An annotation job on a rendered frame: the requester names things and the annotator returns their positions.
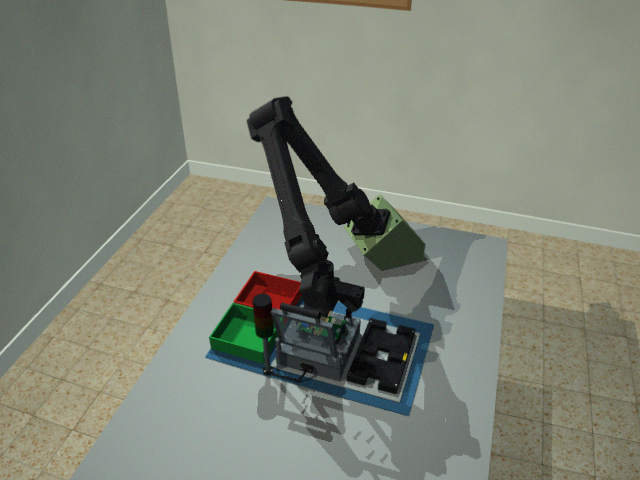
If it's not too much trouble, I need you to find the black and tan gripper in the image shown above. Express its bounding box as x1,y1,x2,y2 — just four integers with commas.
304,296,340,322

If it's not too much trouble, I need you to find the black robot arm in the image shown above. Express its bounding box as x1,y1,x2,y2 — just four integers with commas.
247,96,391,312

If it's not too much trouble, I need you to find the green bin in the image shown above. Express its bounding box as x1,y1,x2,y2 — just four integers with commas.
209,303,278,364

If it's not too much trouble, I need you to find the red open box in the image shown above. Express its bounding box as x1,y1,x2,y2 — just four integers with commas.
234,271,302,310

